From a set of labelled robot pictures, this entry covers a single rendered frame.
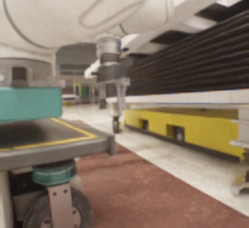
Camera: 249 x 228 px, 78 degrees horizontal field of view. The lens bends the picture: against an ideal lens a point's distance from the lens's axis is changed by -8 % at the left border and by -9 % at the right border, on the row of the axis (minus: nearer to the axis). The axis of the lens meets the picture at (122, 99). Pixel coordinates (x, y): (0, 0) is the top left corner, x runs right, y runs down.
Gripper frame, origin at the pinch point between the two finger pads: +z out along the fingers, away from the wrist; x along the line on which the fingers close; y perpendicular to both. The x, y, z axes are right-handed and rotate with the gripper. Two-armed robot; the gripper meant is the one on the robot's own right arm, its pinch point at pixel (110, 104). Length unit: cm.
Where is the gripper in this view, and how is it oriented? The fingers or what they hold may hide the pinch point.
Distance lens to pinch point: 60.7
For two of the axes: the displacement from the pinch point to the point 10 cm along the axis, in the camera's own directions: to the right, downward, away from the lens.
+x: 5.5, -0.2, -8.3
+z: 0.4, 10.0, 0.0
